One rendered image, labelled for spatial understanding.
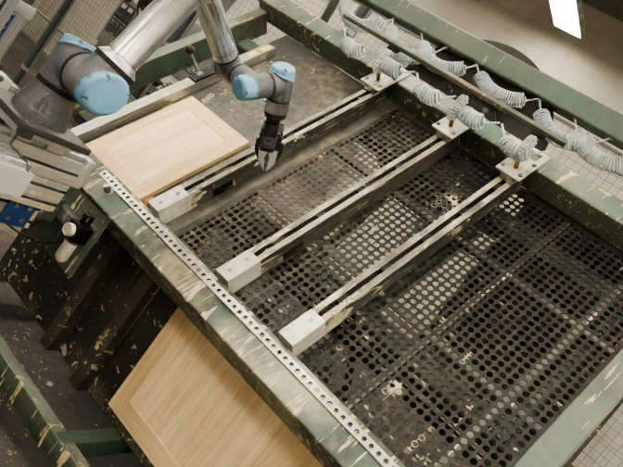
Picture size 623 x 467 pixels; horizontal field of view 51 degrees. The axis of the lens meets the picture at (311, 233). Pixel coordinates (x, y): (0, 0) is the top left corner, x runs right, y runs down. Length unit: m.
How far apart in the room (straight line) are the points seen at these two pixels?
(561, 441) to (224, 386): 1.01
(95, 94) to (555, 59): 6.24
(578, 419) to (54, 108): 1.56
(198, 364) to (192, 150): 0.78
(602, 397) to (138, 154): 1.71
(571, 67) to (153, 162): 5.61
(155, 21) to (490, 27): 6.30
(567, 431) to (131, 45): 1.45
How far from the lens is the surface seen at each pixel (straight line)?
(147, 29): 1.70
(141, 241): 2.13
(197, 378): 2.23
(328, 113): 2.55
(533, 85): 2.92
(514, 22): 7.73
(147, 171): 2.41
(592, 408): 1.93
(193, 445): 2.24
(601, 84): 7.32
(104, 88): 1.66
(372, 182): 2.29
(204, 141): 2.50
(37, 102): 1.80
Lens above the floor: 1.41
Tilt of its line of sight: 7 degrees down
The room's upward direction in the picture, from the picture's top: 37 degrees clockwise
